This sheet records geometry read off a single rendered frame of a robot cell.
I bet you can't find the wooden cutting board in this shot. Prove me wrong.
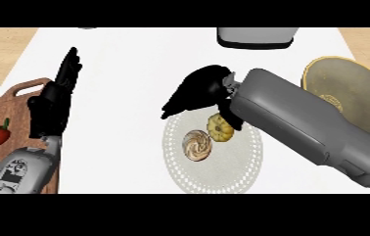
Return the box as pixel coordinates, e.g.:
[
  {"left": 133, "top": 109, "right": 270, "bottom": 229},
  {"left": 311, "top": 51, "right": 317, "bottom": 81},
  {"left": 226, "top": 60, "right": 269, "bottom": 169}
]
[{"left": 0, "top": 76, "right": 61, "bottom": 195}]

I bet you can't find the brown swirl cupcake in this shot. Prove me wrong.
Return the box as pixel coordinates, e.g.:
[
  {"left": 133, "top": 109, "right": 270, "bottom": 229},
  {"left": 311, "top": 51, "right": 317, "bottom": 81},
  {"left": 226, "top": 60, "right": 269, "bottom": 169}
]
[{"left": 182, "top": 129, "right": 214, "bottom": 163}]

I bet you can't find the white round placemat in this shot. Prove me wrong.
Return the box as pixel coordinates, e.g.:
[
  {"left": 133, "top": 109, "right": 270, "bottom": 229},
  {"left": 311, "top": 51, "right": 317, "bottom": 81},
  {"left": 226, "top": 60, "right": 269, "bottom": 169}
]
[{"left": 163, "top": 110, "right": 264, "bottom": 194}]

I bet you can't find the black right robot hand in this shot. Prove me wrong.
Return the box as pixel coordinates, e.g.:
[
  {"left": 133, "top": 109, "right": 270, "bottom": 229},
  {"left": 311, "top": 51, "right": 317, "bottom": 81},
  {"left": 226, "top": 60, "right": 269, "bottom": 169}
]
[{"left": 161, "top": 65, "right": 247, "bottom": 132}]

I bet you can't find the yellow bowl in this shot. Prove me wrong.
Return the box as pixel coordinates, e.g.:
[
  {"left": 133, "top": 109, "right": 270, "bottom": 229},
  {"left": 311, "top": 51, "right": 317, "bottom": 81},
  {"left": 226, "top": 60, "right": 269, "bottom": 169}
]
[{"left": 301, "top": 55, "right": 370, "bottom": 134}]

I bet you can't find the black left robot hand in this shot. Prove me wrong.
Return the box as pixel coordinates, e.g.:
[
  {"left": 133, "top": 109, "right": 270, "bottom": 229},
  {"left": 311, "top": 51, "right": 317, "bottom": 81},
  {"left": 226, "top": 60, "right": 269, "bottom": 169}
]
[{"left": 27, "top": 46, "right": 84, "bottom": 139}]

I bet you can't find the yellow squash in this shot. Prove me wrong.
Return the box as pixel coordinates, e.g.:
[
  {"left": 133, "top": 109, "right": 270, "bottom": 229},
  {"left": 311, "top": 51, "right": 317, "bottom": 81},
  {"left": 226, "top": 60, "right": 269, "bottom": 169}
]
[{"left": 205, "top": 112, "right": 236, "bottom": 144}]

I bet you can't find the red pepper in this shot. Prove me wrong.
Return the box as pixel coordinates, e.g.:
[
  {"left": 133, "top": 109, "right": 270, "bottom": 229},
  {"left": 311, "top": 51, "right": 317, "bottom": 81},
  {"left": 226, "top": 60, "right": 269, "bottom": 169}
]
[{"left": 0, "top": 117, "right": 14, "bottom": 146}]

